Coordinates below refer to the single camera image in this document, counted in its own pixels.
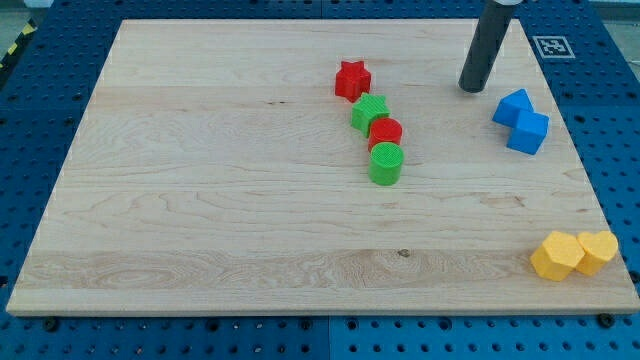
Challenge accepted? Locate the black board clamp bolt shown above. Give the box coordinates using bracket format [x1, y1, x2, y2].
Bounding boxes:
[42, 317, 60, 333]
[596, 313, 616, 329]

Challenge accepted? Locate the white fiducial marker tag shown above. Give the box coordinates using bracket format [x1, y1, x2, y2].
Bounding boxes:
[533, 35, 575, 59]

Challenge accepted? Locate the yellow hexagon block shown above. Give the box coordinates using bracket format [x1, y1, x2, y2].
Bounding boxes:
[530, 231, 585, 282]

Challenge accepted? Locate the black board clamp bolt left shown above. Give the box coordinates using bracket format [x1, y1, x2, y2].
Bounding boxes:
[42, 317, 60, 333]

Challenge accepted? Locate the black board clamp bolt right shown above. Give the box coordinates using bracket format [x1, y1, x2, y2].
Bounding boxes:
[596, 313, 616, 329]

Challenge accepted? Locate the wooden board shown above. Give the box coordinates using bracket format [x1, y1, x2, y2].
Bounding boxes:
[7, 19, 639, 317]

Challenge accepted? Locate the red cylinder block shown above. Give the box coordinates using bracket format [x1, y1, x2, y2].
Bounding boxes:
[368, 117, 403, 152]

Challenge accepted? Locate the green star block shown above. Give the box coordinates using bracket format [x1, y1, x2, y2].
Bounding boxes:
[351, 92, 390, 138]

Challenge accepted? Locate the yellow heart block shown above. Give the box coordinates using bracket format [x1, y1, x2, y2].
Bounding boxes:
[576, 231, 619, 276]

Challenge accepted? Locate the red star block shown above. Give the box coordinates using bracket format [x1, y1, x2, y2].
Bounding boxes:
[334, 61, 372, 103]

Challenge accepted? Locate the blue cube block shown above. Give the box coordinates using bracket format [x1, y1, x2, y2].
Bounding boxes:
[506, 111, 550, 155]

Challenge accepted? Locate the green cylinder block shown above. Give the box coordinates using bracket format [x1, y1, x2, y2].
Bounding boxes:
[368, 142, 404, 186]

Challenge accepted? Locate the blue triangular block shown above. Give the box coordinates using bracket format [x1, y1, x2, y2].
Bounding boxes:
[492, 88, 534, 128]

